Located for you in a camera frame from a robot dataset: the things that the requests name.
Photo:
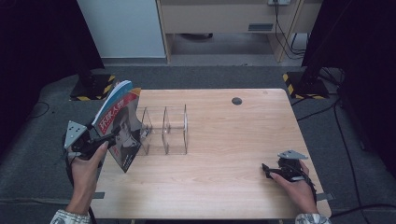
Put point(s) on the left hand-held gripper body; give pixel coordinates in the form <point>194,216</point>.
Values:
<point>81,143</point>

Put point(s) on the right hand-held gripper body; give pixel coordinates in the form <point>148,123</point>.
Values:
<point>289,169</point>

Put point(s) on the magazine with portrait cover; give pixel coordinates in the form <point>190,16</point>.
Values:
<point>121,130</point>

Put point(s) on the clear acrylic divided organizer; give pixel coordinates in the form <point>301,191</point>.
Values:
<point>168,130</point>

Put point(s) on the person's right hand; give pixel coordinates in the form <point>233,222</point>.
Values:
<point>297,189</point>

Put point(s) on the person's left hand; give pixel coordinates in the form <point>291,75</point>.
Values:
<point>84,172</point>

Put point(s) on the metal stand with striped base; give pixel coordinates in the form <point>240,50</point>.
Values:
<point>90,87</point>
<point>306,85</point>

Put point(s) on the dark round table grommet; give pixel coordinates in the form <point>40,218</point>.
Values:
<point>237,101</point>

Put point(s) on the black curtain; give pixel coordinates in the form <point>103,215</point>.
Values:
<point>367,62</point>
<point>37,46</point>

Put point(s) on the white cabinet panel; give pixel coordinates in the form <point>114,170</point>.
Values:
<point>124,28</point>

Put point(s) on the grey vent grille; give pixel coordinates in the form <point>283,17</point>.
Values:
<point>260,27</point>

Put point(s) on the light wooden desk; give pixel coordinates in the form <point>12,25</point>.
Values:
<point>218,15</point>

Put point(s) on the white power strip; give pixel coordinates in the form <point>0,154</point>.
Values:
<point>279,2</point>

